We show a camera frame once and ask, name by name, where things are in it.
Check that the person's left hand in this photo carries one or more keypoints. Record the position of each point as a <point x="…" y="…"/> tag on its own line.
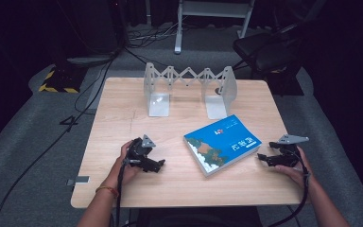
<point x="123" y="175"/>

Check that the dark equipment stand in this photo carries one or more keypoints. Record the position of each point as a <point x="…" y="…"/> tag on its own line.
<point x="91" y="28"/>

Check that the black and yellow striped base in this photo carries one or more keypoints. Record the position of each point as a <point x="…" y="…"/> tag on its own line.
<point x="63" y="80"/>

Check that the blue book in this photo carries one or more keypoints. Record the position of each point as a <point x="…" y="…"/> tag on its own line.
<point x="222" y="143"/>

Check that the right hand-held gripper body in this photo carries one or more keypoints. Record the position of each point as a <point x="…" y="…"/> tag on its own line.
<point x="288" y="157"/>

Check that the grey tape strip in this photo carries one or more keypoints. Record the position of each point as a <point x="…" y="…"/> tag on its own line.
<point x="80" y="180"/>

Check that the white metal stand frame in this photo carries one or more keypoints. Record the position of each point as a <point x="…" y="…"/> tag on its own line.
<point x="179" y="31"/>

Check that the white expandable bookend rack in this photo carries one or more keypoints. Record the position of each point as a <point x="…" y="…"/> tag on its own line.
<point x="159" y="104"/>

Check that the person's right hand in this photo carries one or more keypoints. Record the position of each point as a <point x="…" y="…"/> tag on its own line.
<point x="301" y="173"/>

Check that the black chair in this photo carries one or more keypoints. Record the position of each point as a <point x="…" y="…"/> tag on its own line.
<point x="264" y="50"/>

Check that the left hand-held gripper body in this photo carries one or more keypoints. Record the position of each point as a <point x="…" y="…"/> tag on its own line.
<point x="138" y="154"/>

